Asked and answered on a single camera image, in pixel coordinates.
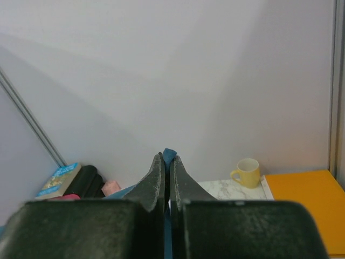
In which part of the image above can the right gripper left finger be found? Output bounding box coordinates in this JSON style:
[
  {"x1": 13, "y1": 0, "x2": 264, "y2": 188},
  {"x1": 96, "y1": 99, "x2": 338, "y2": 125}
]
[{"x1": 0, "y1": 153, "x2": 165, "y2": 259}]

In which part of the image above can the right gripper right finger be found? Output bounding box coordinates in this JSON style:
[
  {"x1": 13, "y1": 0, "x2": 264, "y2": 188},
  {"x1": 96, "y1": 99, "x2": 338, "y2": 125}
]
[{"x1": 170, "y1": 156, "x2": 328, "y2": 258}]

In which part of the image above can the blue t shirt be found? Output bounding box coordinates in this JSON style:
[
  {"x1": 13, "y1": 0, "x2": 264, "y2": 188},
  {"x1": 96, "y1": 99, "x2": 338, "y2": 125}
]
[{"x1": 0, "y1": 147, "x2": 177, "y2": 259}]

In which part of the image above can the small pink box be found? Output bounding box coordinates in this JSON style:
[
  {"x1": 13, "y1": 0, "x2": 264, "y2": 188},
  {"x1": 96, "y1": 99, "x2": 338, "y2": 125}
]
[{"x1": 102, "y1": 181, "x2": 121, "y2": 196}]

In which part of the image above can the black pink organizer rack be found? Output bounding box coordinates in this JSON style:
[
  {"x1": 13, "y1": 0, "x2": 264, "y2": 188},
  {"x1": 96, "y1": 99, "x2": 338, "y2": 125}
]
[{"x1": 57, "y1": 165, "x2": 105, "y2": 199}]

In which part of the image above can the yellow mug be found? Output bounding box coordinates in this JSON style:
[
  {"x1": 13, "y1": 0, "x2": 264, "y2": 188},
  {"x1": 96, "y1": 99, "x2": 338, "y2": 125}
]
[{"x1": 230, "y1": 158, "x2": 261, "y2": 189}]

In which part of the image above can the white board under folder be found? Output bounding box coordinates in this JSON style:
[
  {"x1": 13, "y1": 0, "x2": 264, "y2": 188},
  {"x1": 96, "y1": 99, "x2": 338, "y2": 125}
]
[{"x1": 260, "y1": 175, "x2": 274, "y2": 200}]

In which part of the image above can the blue treehouse book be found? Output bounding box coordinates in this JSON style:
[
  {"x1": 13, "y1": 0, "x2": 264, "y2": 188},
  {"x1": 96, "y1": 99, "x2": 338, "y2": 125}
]
[{"x1": 35, "y1": 163, "x2": 81, "y2": 200}]

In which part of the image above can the orange folder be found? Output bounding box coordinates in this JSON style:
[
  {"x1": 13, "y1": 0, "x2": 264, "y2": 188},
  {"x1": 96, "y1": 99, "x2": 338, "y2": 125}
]
[{"x1": 265, "y1": 170, "x2": 344, "y2": 257}]

